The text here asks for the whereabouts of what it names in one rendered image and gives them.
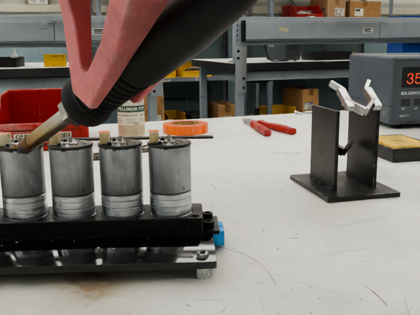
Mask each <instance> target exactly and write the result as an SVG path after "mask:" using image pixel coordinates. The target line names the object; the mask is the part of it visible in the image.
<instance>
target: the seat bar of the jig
mask: <svg viewBox="0 0 420 315"><path fill-rule="evenodd" d="M47 208H48V215H47V216H44V217H42V218H39V219H35V220H30V221H8V220H5V219H4V213H3V207H0V240H14V239H65V238H115V237H141V236H191V235H203V234H204V226H203V208H202V204H201V203H192V213H191V214H189V215H187V216H182V217H171V218H166V217H156V216H153V215H151V214H150V204H144V214H142V215H140V216H138V217H133V218H128V219H110V218H106V217H103V216H102V209H101V206H96V214H95V215H94V216H91V217H88V218H85V219H78V220H60V219H56V218H53V207H52V206H48V207H47Z"/></svg>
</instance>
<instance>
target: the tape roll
mask: <svg viewBox="0 0 420 315"><path fill-rule="evenodd" d="M163 133H164V134H168V135H173V136H194V135H200V134H206V133H208V122H205V121H196V120H180V121H169V122H164V123H163Z"/></svg>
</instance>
